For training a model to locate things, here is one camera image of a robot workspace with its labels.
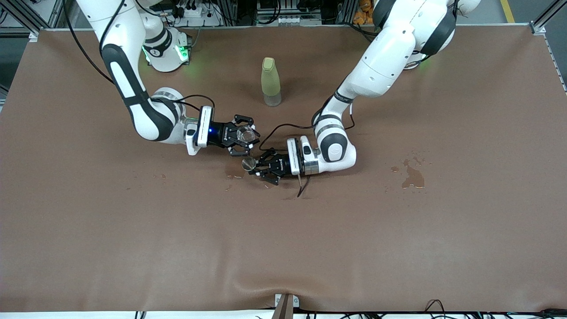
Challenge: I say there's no yellow-green plastic bottle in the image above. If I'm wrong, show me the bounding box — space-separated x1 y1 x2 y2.
261 57 282 107

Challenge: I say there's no brown table mat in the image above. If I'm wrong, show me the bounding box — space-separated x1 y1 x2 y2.
0 26 567 313

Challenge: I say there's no white socket strip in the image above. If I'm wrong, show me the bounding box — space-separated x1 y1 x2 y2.
256 15 322 26

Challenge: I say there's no white power strip with plugs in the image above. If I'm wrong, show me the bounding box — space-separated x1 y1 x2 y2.
171 0 222 27

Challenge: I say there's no brown strut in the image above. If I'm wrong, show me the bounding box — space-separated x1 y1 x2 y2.
271 295 294 319

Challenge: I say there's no pile of orange buns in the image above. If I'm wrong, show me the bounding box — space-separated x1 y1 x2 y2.
353 0 376 25

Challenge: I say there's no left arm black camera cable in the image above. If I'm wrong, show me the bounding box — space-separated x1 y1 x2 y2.
259 95 355 198

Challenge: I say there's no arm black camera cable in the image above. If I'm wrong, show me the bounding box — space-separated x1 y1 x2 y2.
62 0 216 111
259 95 355 198

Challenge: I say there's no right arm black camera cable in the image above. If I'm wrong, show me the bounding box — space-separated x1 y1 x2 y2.
62 0 216 111

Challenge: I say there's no metal table edge bracket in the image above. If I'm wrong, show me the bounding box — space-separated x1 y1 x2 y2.
274 293 300 310

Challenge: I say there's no aluminium cell frame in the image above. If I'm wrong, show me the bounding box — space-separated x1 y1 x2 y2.
0 0 65 43

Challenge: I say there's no aluminium frame profile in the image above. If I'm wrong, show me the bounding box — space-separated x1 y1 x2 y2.
529 0 567 94

